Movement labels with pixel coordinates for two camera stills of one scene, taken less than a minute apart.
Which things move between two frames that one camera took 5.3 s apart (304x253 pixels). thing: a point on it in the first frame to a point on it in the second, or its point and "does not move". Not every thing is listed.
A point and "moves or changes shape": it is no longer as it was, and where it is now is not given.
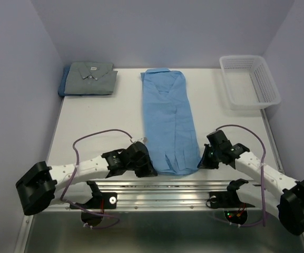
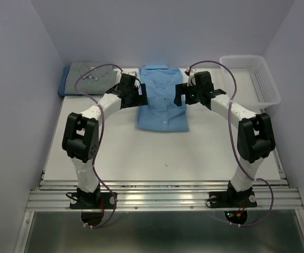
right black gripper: (204, 162) to (181, 89)
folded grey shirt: (90, 78) does not move
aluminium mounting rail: (163, 196) does not move
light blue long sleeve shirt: (170, 137) moves or changes shape
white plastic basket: (249, 83) does not move
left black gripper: (148, 169) to (141, 100)
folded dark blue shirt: (61, 91) does not move
